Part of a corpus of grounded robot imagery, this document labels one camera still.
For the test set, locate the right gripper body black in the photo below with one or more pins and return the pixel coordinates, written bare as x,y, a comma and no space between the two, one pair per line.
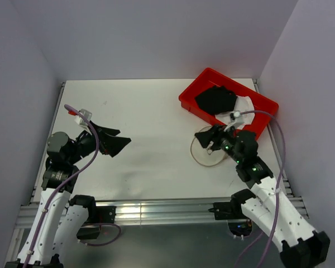
224,133

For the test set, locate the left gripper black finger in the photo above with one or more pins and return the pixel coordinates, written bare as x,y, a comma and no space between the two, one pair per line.
104,130
112,145

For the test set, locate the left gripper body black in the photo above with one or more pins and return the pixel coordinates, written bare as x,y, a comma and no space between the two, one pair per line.
85,145

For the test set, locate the black bra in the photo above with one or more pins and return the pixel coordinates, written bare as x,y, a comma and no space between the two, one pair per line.
216,100

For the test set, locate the white bra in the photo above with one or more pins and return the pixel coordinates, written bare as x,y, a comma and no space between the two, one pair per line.
243,104

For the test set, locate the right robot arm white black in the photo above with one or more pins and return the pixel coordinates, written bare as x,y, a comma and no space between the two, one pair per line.
298,242

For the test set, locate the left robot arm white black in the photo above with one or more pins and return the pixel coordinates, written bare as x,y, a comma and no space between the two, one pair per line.
60,215

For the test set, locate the red plastic tray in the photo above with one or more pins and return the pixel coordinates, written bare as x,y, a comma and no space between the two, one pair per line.
209,78

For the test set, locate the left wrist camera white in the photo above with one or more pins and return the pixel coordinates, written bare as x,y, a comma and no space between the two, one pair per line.
81,117

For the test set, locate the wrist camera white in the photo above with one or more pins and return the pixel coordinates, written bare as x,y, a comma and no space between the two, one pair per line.
236,120
81,117

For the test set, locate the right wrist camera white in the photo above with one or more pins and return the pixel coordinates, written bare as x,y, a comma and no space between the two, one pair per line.
236,120

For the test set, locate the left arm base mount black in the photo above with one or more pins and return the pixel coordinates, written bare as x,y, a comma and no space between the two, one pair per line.
90,230

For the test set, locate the aluminium frame rail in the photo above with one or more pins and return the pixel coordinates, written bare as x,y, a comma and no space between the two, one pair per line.
165,212

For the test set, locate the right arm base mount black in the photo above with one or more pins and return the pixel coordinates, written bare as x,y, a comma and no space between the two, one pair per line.
238,224

